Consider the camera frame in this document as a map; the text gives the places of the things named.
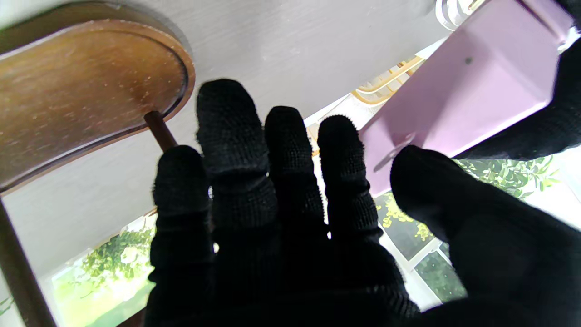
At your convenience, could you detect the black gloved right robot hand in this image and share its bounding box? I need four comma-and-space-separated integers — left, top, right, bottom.
144, 78, 581, 327

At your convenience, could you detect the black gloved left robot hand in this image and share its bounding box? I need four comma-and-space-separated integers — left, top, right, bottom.
456, 0, 581, 160

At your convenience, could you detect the pink floral jewelry box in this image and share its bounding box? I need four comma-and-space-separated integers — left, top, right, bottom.
359, 0, 575, 198

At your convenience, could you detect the printed sunroom backdrop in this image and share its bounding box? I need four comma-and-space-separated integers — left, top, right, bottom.
0, 0, 581, 327

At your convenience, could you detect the dark wooden necklace stand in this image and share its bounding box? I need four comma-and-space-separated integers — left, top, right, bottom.
0, 2, 196, 327

